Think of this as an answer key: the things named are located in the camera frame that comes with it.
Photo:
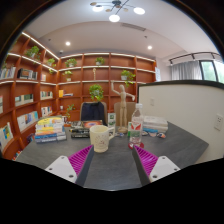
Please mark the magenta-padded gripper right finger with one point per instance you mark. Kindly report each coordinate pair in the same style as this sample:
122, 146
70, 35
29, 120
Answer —
163, 166

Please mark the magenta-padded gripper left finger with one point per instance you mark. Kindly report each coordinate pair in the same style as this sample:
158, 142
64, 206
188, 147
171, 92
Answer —
61, 166

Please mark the clear plastic water bottle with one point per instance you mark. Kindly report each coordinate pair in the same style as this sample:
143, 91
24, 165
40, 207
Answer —
136, 128

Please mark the flat round red coaster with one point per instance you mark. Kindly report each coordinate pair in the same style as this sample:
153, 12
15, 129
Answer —
141, 145

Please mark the colourful book stack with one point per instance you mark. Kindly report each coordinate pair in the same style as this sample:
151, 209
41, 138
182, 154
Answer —
50, 130

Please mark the white book stack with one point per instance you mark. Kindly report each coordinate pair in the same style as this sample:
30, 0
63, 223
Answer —
156, 123

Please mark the cream printed mug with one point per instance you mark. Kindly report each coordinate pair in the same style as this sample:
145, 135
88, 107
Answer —
99, 138

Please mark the green and white carton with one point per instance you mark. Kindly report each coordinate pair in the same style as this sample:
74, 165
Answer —
129, 128
111, 119

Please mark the chair with dark jacket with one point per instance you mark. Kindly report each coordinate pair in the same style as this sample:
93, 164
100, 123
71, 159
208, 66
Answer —
93, 111

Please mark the tan chair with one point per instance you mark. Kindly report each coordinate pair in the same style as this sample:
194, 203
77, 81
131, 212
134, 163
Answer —
117, 111

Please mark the wooden artist mannequin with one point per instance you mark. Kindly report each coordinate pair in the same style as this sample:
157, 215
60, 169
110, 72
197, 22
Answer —
123, 100

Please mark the wooden bookshelf unit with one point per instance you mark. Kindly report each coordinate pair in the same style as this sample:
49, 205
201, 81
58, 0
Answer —
30, 86

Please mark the grey curtain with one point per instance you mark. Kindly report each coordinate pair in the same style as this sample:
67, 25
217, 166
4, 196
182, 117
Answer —
186, 70

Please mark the window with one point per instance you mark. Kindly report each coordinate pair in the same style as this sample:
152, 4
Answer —
213, 70

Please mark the round recessed ceiling light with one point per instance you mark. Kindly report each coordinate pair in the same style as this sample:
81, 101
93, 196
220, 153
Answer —
149, 47
68, 43

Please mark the ceiling air vent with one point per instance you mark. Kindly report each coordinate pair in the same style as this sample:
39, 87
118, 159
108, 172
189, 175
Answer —
133, 26

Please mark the branched ceiling lamp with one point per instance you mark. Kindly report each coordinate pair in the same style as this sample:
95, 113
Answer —
115, 10

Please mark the white wall socket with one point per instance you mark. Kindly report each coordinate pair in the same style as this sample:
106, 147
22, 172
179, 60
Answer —
219, 122

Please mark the black ceiling track rail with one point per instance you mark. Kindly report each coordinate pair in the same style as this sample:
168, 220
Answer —
193, 54

